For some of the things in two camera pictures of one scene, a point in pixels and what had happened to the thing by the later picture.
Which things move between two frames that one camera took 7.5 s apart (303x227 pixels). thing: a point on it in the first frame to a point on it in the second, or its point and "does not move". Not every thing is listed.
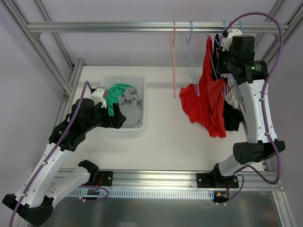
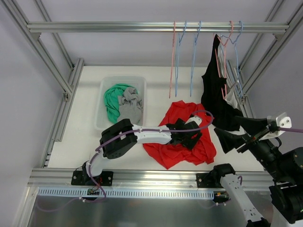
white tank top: (232, 100) does not move
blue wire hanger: (196, 87) to (177, 62)
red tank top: (204, 102) to (170, 154)
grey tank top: (131, 106) does not move
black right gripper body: (219, 60) to (252, 139)
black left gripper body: (111, 117) to (189, 141)
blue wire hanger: (213, 56) to (193, 60)
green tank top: (112, 93) does not move
